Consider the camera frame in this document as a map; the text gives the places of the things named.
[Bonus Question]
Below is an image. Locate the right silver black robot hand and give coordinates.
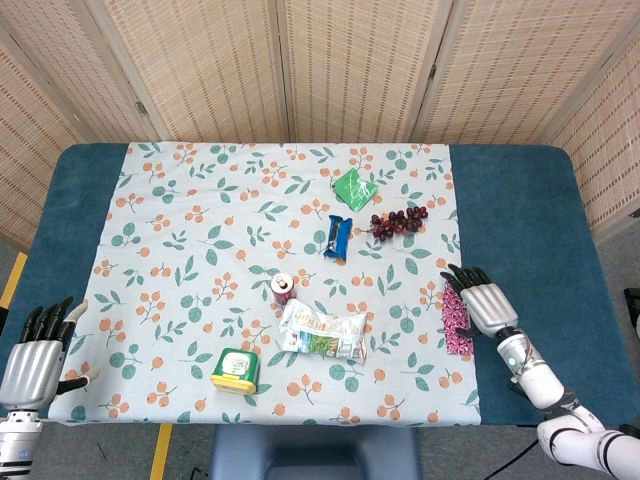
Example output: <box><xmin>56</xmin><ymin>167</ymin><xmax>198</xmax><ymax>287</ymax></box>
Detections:
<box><xmin>439</xmin><ymin>263</ymin><xmax>520</xmax><ymax>340</ymax></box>

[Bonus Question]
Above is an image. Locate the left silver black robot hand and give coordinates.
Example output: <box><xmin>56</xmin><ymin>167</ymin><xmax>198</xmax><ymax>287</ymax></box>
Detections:
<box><xmin>0</xmin><ymin>296</ymin><xmax>101</xmax><ymax>412</ymax></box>

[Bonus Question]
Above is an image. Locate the pink patterned card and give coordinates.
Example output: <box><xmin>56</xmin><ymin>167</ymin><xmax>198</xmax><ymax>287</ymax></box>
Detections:
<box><xmin>446</xmin><ymin>329</ymin><xmax>474</xmax><ymax>357</ymax></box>
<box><xmin>441</xmin><ymin>283</ymin><xmax>470</xmax><ymax>341</ymax></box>

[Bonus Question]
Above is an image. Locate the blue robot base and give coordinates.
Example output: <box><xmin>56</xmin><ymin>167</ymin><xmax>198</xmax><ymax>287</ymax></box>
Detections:
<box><xmin>208</xmin><ymin>424</ymin><xmax>424</xmax><ymax>480</ymax></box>

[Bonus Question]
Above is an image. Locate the floral tablecloth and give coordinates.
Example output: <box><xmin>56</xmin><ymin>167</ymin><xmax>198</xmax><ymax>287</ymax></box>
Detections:
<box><xmin>48</xmin><ymin>142</ymin><xmax>482</xmax><ymax>427</ymax></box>

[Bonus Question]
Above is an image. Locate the blue table cover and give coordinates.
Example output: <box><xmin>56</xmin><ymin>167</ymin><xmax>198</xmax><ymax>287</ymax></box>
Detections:
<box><xmin>0</xmin><ymin>142</ymin><xmax>640</xmax><ymax>429</ymax></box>

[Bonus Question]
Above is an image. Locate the yellow floor tape strip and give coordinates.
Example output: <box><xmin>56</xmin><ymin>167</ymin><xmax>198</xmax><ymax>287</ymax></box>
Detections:
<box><xmin>149</xmin><ymin>423</ymin><xmax>174</xmax><ymax>480</ymax></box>
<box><xmin>0</xmin><ymin>251</ymin><xmax>29</xmax><ymax>309</ymax></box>

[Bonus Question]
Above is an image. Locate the dark red grape bunch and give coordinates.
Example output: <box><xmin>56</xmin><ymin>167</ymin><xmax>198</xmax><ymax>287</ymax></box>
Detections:
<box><xmin>355</xmin><ymin>204</ymin><xmax>430</xmax><ymax>243</ymax></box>

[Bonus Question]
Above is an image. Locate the black box object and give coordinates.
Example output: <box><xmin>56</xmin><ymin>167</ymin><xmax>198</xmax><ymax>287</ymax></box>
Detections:
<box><xmin>623</xmin><ymin>287</ymin><xmax>640</xmax><ymax>326</ymax></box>

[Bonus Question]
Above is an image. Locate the blue cookie packet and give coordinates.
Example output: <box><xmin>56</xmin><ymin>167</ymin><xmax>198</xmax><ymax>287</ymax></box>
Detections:
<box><xmin>322</xmin><ymin>214</ymin><xmax>354</xmax><ymax>262</ymax></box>

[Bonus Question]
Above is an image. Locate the white crumpled snack bag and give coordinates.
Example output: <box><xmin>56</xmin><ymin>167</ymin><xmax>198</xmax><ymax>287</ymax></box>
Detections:
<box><xmin>276</xmin><ymin>298</ymin><xmax>370</xmax><ymax>365</ymax></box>

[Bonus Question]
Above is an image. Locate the green snack packet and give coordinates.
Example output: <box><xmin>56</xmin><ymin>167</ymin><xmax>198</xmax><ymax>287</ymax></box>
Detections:
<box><xmin>329</xmin><ymin>168</ymin><xmax>379</xmax><ymax>213</ymax></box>

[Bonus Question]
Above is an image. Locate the woven bamboo screen panel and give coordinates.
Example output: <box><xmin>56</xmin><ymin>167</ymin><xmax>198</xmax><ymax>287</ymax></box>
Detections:
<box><xmin>409</xmin><ymin>0</ymin><xmax>640</xmax><ymax>144</ymax></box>
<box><xmin>0</xmin><ymin>29</ymin><xmax>86</xmax><ymax>251</ymax></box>
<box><xmin>544</xmin><ymin>29</ymin><xmax>640</xmax><ymax>244</ymax></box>
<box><xmin>277</xmin><ymin>0</ymin><xmax>454</xmax><ymax>144</ymax></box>
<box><xmin>0</xmin><ymin>0</ymin><xmax>166</xmax><ymax>144</ymax></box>
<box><xmin>84</xmin><ymin>0</ymin><xmax>291</xmax><ymax>144</ymax></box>

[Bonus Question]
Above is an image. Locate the green yellow plastic container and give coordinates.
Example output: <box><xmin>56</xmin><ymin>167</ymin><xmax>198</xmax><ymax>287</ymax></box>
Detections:
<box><xmin>210</xmin><ymin>347</ymin><xmax>261</xmax><ymax>397</ymax></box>

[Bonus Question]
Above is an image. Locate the red drink can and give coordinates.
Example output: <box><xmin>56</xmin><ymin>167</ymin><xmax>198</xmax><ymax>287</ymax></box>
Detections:
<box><xmin>270</xmin><ymin>272</ymin><xmax>298</xmax><ymax>306</ymax></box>

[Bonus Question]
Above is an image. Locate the black floor cable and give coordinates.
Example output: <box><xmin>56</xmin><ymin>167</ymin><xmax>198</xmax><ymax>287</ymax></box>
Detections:
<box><xmin>497</xmin><ymin>442</ymin><xmax>534</xmax><ymax>480</ymax></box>

